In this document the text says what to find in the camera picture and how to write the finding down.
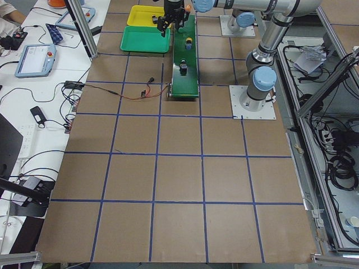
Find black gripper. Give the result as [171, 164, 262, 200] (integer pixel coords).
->
[157, 0, 188, 38]

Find yellow button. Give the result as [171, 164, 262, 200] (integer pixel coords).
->
[151, 15, 158, 25]
[185, 37, 193, 50]

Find plain orange cylinder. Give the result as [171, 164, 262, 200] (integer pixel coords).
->
[185, 4, 192, 12]

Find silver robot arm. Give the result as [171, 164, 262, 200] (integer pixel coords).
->
[193, 0, 321, 66]
[157, 1, 255, 37]

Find green plastic tray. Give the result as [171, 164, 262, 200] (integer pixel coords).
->
[119, 26, 171, 53]

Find yellow plastic tray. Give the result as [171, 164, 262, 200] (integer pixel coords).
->
[127, 5, 164, 27]

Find green conveyor belt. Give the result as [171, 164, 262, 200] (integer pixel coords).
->
[168, 15, 199, 99]

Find far teach pendant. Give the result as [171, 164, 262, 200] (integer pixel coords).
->
[55, 6, 96, 31]

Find teach pendant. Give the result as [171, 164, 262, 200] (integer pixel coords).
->
[55, 6, 96, 31]
[15, 44, 57, 78]

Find black power adapter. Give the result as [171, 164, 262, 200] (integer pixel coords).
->
[63, 81, 85, 90]

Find blue checked cloth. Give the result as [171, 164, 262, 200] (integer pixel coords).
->
[45, 24, 63, 45]

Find near teach pendant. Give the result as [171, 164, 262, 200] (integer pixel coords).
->
[15, 44, 57, 78]

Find crumpled white paper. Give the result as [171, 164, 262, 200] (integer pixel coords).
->
[293, 45, 326, 75]

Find white power strip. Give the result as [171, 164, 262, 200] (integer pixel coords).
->
[18, 123, 37, 160]

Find paper cup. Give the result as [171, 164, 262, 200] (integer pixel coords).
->
[347, 216, 359, 228]

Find red black wire with board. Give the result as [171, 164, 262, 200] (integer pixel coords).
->
[82, 77, 169, 100]

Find aluminium frame post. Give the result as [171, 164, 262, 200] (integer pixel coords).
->
[65, 0, 98, 59]

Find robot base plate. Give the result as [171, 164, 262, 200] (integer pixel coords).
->
[229, 85, 277, 120]
[219, 15, 256, 38]

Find black camera stand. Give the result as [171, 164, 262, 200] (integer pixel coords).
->
[1, 115, 55, 217]

